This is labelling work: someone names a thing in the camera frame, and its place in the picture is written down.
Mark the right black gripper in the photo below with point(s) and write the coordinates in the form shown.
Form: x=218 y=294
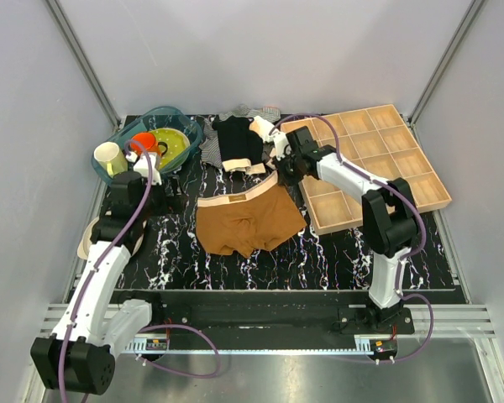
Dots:
x=286 y=180

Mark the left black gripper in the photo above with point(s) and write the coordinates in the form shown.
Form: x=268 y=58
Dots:
x=174 y=203

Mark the brown boxer underwear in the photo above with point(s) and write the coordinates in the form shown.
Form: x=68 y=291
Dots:
x=261 y=218

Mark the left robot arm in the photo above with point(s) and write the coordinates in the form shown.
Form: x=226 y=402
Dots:
x=81 y=351

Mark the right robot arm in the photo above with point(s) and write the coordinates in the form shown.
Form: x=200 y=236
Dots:
x=391 y=224

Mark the cream white underwear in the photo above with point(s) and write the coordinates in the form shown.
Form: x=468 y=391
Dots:
x=265 y=129

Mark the striped grey underwear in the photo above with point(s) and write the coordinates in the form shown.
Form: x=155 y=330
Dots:
x=210 y=152

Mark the yellow-green dotted plate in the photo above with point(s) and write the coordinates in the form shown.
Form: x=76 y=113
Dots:
x=178 y=145

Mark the blue transparent plastic bin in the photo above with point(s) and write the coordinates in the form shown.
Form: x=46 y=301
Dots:
x=159 y=117

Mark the orange mug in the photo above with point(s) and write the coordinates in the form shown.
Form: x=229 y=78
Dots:
x=150 y=143

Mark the wooden compartment tray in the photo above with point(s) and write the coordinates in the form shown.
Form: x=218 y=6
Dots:
x=378 y=140

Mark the cream yellow mug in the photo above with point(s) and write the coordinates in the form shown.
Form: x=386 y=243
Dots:
x=110 y=157

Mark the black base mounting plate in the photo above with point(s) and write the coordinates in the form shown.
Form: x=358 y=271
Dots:
x=254 y=308

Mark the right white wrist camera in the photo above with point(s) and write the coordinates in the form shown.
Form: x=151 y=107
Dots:
x=281 y=144

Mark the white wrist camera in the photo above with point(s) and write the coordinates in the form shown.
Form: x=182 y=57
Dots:
x=146 y=165
x=281 y=144

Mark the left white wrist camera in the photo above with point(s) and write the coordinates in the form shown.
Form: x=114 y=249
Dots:
x=146 y=165

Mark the aluminium front rail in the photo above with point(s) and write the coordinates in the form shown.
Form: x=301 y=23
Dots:
x=319 y=339

